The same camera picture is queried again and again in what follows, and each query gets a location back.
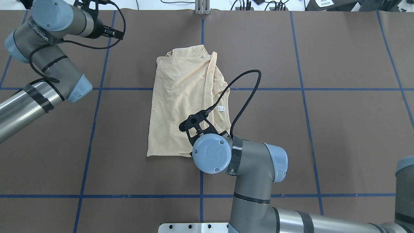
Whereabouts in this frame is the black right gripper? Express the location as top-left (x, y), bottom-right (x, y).
top-left (179, 110), bottom-right (229, 143)

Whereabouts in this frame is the aluminium frame post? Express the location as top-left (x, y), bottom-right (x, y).
top-left (195, 0), bottom-right (211, 15)

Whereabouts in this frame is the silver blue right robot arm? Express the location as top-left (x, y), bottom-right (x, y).
top-left (179, 109), bottom-right (413, 233)

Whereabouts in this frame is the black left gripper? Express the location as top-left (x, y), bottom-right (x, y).
top-left (74, 0), bottom-right (125, 40)

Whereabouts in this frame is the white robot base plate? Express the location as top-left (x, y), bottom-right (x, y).
top-left (158, 222), bottom-right (238, 233)

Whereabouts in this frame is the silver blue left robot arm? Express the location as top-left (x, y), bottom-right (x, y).
top-left (0, 0), bottom-right (126, 142)

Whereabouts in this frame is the cream long-sleeve graphic shirt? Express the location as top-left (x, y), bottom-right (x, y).
top-left (147, 45), bottom-right (231, 157)

